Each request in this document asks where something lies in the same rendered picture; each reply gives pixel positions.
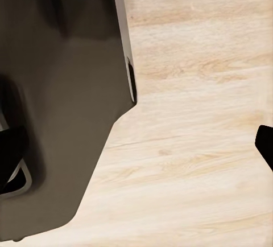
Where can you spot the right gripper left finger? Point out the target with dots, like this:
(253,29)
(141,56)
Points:
(14,143)

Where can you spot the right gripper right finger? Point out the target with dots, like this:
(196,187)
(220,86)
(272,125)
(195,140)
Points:
(264,143)

